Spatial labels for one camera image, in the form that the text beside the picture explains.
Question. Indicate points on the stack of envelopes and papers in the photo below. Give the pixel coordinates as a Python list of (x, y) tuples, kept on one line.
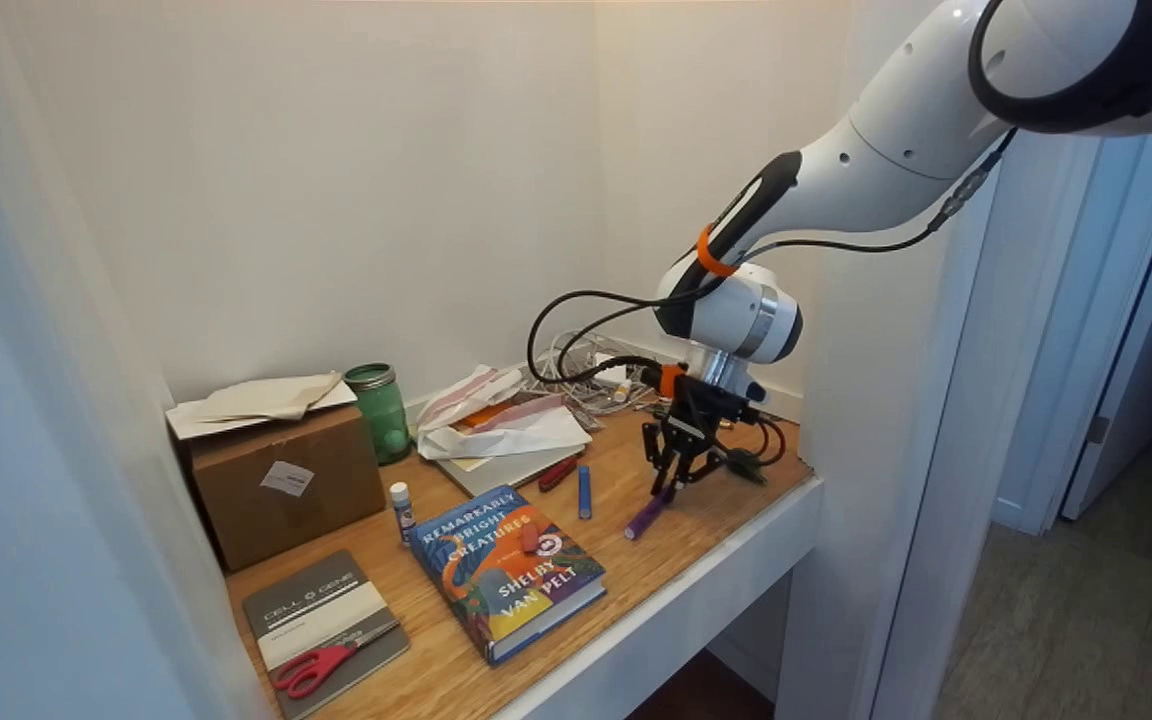
[(499, 431)]

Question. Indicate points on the colourful hardcover book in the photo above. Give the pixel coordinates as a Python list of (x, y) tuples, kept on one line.
[(506, 569)]

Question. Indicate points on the white door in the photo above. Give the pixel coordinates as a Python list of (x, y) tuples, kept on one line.
[(1090, 398)]

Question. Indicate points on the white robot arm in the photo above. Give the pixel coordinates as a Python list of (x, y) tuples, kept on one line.
[(968, 74)]

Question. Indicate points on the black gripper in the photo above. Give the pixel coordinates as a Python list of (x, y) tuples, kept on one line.
[(687, 426)]

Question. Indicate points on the red marker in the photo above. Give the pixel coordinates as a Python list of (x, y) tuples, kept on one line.
[(553, 478)]

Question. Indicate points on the white glue stick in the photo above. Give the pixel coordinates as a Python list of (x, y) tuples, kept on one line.
[(400, 511)]

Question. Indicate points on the pile of papers on box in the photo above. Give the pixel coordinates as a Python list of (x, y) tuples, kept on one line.
[(259, 403)]

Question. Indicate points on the blue marker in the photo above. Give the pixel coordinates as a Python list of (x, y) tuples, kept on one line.
[(580, 490)]

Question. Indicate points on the grey striped notebook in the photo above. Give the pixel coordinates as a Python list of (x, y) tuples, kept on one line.
[(309, 608)]

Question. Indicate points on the green tape dispenser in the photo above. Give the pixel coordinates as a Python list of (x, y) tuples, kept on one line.
[(747, 464)]

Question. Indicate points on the brown cardboard box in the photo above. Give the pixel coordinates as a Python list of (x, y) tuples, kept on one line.
[(276, 484)]

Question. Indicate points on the red scissors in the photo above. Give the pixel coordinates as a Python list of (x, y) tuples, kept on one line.
[(333, 663)]

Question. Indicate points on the purple marker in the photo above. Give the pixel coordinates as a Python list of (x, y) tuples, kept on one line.
[(648, 515)]

